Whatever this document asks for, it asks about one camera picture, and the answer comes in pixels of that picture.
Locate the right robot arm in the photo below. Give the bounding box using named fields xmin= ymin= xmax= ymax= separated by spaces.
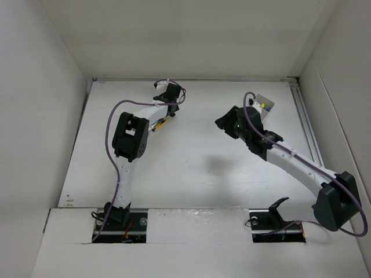
xmin=215 ymin=106 xmax=366 ymax=231

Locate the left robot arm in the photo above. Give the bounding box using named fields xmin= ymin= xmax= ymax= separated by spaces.
xmin=103 ymin=79 xmax=186 ymax=230

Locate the yellow utility knife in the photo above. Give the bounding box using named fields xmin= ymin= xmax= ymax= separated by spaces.
xmin=151 ymin=118 xmax=168 ymax=132

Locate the white divided container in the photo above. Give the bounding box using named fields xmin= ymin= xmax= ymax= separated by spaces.
xmin=255 ymin=94 xmax=275 ymax=123

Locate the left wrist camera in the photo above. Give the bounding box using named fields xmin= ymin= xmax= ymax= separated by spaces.
xmin=154 ymin=81 xmax=169 ymax=91

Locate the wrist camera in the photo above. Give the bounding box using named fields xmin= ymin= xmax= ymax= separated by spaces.
xmin=253 ymin=100 xmax=261 ymax=108
xmin=154 ymin=81 xmax=169 ymax=91

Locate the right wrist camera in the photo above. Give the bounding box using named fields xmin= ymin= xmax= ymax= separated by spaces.
xmin=253 ymin=100 xmax=261 ymax=108

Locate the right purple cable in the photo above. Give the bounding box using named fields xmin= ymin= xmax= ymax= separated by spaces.
xmin=242 ymin=92 xmax=366 ymax=237

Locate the purple cable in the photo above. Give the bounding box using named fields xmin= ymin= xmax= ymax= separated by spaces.
xmin=242 ymin=92 xmax=366 ymax=237
xmin=92 ymin=79 xmax=188 ymax=242

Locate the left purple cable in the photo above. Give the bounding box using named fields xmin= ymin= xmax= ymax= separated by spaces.
xmin=92 ymin=79 xmax=188 ymax=242

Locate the aluminium rail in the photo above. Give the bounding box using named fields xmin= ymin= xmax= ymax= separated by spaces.
xmin=288 ymin=78 xmax=324 ymax=166

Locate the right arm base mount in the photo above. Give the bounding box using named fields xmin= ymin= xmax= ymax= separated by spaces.
xmin=245 ymin=197 xmax=306 ymax=243

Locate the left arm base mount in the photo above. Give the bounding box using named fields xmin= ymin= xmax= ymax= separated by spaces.
xmin=91 ymin=209 xmax=148 ymax=244

